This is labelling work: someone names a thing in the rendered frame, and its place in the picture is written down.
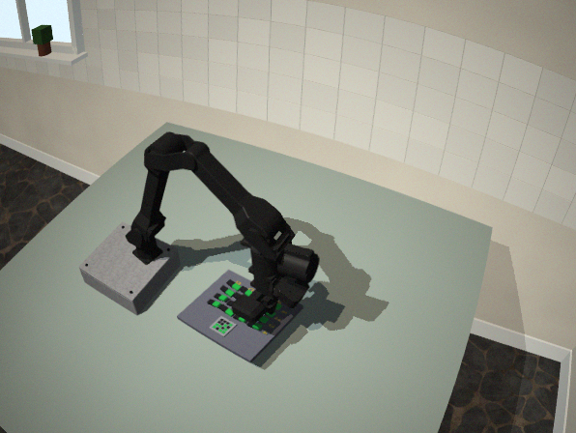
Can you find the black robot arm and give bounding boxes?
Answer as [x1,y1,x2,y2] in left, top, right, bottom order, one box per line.
[126,132,319,308]

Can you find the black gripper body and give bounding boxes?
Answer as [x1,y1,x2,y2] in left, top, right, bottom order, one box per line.
[231,266,281,324]

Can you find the dark grey switch panel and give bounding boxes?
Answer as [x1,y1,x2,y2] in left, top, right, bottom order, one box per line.
[177,270,301,363]

